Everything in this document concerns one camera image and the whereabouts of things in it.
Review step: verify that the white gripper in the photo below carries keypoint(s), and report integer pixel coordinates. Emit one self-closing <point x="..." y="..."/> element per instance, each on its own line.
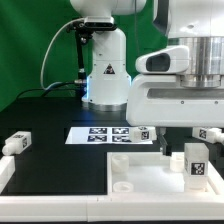
<point x="159" y="100"/>

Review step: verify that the white square table top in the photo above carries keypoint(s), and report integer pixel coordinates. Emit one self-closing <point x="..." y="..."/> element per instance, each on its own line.
<point x="153" y="173"/>

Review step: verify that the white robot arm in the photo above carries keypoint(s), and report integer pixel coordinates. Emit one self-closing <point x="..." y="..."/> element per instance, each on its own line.
<point x="181" y="85"/>

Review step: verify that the paper sheet with tags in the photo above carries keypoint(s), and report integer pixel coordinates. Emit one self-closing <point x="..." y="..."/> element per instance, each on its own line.
<point x="100" y="135"/>

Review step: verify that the white U-shaped fence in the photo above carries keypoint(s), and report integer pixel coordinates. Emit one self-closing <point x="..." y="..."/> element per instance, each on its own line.
<point x="112" y="207"/>

